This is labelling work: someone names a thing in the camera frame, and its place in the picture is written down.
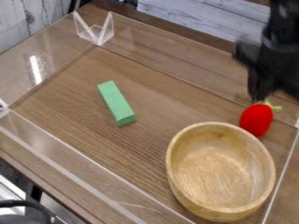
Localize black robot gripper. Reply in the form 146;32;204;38
232;0;299;102

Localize red plush strawberry toy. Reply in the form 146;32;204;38
239;99;282;137

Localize wooden bowl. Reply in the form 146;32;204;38
166;122;276;222

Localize clear acrylic tray walls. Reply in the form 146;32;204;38
0;6;299;224

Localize green foam block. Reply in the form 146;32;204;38
98;80;136;126

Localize black cable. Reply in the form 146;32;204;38
0;199;54;224

